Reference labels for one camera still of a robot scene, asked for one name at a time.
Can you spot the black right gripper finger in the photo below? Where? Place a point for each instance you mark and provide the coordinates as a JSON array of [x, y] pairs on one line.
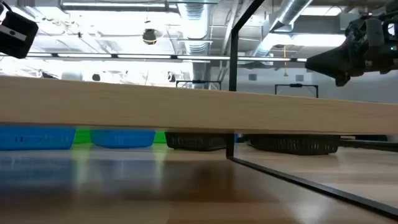
[[332, 63], [342, 81]]

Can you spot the black table edge rail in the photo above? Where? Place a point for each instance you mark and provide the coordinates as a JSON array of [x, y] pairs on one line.
[[373, 145]]

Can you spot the black slotted plastic basket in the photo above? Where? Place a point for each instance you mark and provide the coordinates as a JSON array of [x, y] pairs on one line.
[[196, 141], [295, 144]]

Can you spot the light wooden shelf board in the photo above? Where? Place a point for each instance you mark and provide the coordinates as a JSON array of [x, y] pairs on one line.
[[186, 105]]

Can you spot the grey square wall plate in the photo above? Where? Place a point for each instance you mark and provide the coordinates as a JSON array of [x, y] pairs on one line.
[[299, 77], [252, 77]]

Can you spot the grey ceiling pipe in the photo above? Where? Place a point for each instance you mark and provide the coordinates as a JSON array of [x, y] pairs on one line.
[[115, 7]]

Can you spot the black background metal frame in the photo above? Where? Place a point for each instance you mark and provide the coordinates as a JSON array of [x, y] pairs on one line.
[[199, 82], [297, 85]]

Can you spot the silver corrugated ventilation duct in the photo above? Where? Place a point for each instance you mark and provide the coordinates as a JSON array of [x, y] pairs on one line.
[[196, 25]]

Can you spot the blue slotted plastic basket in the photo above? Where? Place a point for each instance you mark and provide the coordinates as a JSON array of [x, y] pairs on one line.
[[124, 138], [31, 138]]

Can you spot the black round ceiling fixture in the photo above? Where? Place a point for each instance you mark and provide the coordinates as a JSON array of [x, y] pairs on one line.
[[149, 36]]

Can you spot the silver smooth ventilation duct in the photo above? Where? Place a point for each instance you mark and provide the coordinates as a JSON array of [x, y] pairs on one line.
[[289, 12]]

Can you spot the black metal shelf frame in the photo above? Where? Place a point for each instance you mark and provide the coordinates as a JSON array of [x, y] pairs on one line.
[[233, 62]]

